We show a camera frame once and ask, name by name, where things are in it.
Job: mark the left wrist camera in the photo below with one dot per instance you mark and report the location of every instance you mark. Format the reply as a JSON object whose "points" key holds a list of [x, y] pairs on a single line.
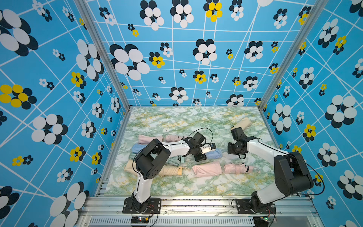
{"points": [[208, 148]]}

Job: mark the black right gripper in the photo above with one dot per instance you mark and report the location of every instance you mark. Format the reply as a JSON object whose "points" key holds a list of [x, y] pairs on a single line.
{"points": [[229, 149]]}

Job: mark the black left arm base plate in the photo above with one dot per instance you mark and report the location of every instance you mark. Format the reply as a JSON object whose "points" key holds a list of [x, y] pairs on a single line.
{"points": [[151, 206]]}

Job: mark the aluminium corner post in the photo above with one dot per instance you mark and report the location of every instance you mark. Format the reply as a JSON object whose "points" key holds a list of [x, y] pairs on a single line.
{"points": [[290, 55], [86, 16]]}

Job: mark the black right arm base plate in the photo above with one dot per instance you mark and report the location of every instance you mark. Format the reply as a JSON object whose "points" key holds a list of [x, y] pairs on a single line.
{"points": [[247, 206]]}

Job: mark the beige umbrella sleeve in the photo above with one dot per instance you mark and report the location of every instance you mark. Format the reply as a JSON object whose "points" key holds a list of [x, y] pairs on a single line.
{"points": [[131, 167]]}

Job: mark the beige sleeved umbrella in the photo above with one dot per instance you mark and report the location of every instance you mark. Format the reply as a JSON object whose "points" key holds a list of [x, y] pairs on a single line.
{"points": [[244, 124]]}

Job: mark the aluminium front rail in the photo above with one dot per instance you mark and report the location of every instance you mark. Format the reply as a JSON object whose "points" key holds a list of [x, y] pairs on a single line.
{"points": [[204, 211]]}

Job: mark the pink sleeved umbrella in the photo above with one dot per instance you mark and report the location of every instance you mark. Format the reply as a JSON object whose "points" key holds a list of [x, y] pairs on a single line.
{"points": [[147, 139], [208, 169]]}

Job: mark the aluminium corner post left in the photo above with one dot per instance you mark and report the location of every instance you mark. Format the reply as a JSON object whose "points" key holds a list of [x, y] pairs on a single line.
{"points": [[86, 16]]}

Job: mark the mint green umbrella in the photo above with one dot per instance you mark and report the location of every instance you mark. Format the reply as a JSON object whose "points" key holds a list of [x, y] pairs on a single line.
{"points": [[176, 161]]}

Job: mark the blue sleeved umbrella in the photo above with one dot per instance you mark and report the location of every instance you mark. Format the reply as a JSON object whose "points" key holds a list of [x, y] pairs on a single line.
{"points": [[217, 154], [136, 148]]}

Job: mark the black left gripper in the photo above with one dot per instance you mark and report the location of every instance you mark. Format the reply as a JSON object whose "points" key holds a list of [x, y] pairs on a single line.
{"points": [[200, 158]]}

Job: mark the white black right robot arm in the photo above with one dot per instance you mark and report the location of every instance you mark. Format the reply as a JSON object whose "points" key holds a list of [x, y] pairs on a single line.
{"points": [[291, 174]]}

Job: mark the aluminium corner post right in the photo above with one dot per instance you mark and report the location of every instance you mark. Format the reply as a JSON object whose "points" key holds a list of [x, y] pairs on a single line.
{"points": [[290, 55]]}

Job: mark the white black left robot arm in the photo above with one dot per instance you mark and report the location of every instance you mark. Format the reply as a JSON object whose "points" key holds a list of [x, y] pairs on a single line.
{"points": [[151, 159]]}

